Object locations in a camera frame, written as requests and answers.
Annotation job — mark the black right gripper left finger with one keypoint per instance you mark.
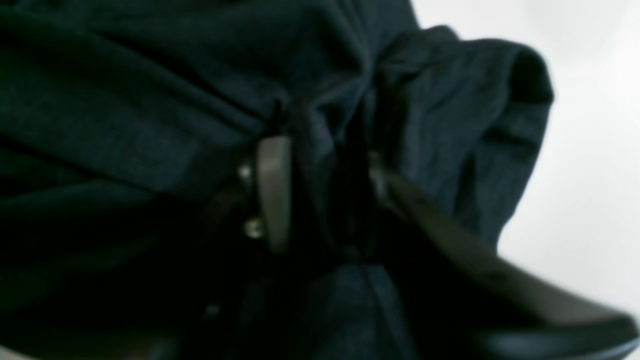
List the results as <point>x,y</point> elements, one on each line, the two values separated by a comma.
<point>253,212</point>

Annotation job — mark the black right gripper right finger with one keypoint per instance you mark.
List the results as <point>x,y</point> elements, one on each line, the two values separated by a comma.
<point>463,302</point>

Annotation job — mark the dark navy t-shirt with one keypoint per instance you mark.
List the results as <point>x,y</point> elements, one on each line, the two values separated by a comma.
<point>121,120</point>

